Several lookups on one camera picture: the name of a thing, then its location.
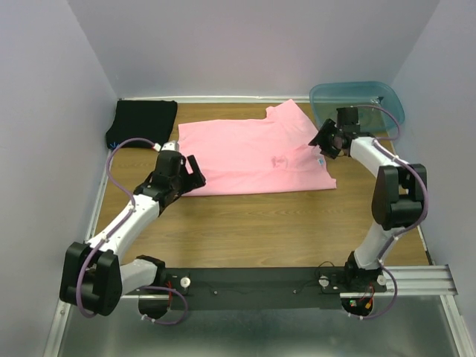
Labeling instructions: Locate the pink t-shirt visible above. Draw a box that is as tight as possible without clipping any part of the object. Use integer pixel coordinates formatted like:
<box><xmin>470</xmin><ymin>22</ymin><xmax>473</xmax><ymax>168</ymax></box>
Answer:
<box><xmin>178</xmin><ymin>100</ymin><xmax>337</xmax><ymax>196</ymax></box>

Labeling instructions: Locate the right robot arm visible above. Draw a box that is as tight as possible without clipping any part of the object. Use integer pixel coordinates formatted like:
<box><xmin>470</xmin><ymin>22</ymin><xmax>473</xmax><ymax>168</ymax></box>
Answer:
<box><xmin>309</xmin><ymin>106</ymin><xmax>428</xmax><ymax>292</ymax></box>

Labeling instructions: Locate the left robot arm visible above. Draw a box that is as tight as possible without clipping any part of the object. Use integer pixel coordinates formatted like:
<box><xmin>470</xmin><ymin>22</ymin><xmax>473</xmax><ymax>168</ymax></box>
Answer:
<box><xmin>59</xmin><ymin>150</ymin><xmax>206</xmax><ymax>318</ymax></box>

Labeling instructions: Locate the blue translucent plastic bin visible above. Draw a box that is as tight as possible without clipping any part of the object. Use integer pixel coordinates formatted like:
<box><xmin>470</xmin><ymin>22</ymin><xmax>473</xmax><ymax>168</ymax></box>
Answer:
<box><xmin>309</xmin><ymin>81</ymin><xmax>405</xmax><ymax>133</ymax></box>

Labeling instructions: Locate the folded black t-shirt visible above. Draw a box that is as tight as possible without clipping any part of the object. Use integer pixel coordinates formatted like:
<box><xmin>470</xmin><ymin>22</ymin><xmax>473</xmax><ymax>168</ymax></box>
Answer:
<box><xmin>106</xmin><ymin>100</ymin><xmax>178</xmax><ymax>150</ymax></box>

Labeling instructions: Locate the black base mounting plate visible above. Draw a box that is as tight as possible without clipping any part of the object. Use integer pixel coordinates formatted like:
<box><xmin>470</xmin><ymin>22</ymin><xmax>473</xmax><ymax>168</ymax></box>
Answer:
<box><xmin>122</xmin><ymin>266</ymin><xmax>387</xmax><ymax>312</ymax></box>

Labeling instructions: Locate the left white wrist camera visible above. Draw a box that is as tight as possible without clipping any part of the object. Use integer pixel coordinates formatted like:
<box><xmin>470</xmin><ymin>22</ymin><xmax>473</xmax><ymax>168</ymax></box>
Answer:
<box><xmin>152</xmin><ymin>141</ymin><xmax>180</xmax><ymax>152</ymax></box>

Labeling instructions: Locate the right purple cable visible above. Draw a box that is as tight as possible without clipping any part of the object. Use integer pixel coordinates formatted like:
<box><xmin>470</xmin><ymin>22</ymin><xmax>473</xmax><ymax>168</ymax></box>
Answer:
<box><xmin>349</xmin><ymin>105</ymin><xmax>432</xmax><ymax>321</ymax></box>

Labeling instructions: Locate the purple cable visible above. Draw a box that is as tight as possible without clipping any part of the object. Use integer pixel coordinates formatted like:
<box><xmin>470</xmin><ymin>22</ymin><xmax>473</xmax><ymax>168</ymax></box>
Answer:
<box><xmin>349</xmin><ymin>105</ymin><xmax>432</xmax><ymax>321</ymax></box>
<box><xmin>75</xmin><ymin>138</ymin><xmax>189</xmax><ymax>327</ymax></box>

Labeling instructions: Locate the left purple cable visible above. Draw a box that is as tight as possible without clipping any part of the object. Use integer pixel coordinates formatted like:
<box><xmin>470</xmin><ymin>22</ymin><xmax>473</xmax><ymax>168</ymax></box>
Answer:
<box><xmin>75</xmin><ymin>138</ymin><xmax>189</xmax><ymax>327</ymax></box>

